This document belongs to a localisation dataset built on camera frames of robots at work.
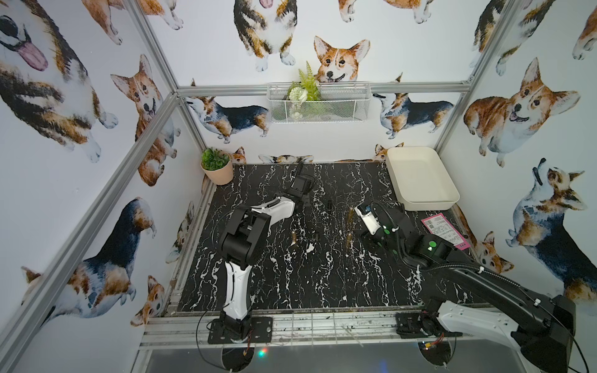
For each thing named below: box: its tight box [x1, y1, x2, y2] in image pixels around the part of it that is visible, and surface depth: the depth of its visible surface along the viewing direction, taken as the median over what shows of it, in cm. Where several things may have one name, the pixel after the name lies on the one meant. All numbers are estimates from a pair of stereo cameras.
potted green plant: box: [199, 146, 234, 185], surface depth 106 cm
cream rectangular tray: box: [385, 146, 461, 212], surface depth 118 cm
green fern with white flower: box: [287, 60, 322, 119], surface depth 84 cm
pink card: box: [421, 212, 472, 251], surface depth 99 cm
